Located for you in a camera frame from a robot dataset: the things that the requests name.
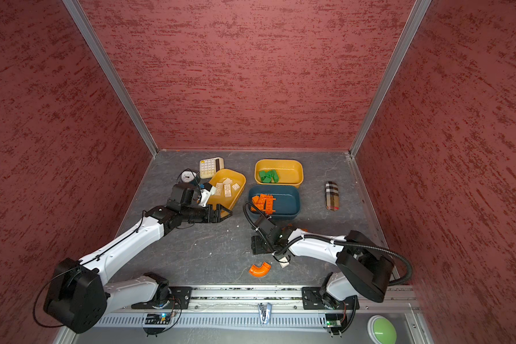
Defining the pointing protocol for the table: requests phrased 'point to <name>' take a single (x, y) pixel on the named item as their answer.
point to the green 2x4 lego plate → (275, 176)
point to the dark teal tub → (287, 204)
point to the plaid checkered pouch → (332, 196)
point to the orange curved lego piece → (261, 271)
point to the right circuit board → (334, 319)
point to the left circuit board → (158, 319)
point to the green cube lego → (267, 178)
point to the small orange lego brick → (254, 199)
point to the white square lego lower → (284, 264)
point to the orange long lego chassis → (269, 205)
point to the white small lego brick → (228, 181)
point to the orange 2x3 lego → (261, 201)
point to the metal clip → (264, 309)
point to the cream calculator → (208, 167)
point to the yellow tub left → (219, 176)
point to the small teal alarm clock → (190, 177)
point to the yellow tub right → (290, 172)
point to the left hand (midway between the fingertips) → (223, 218)
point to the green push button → (381, 330)
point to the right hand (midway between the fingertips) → (259, 250)
